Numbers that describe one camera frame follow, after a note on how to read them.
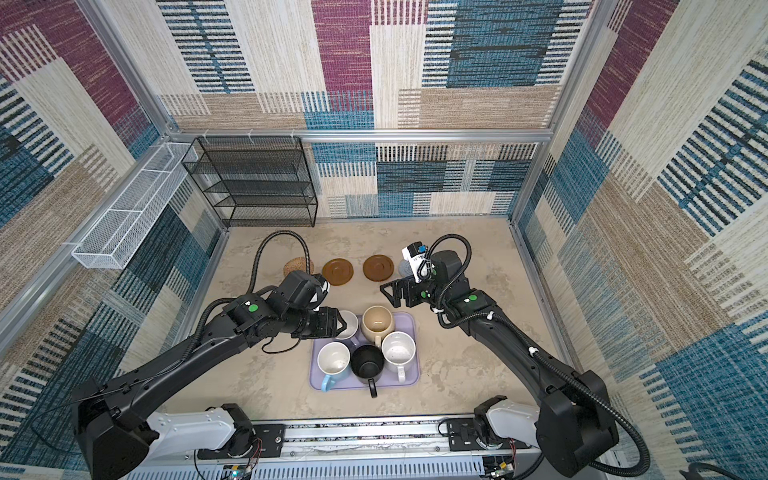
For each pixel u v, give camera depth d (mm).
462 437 729
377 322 914
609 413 368
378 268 1058
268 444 733
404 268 1051
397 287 687
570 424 399
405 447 730
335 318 676
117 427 384
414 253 702
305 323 625
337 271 1053
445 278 617
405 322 940
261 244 638
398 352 865
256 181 1105
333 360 838
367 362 843
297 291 560
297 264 1070
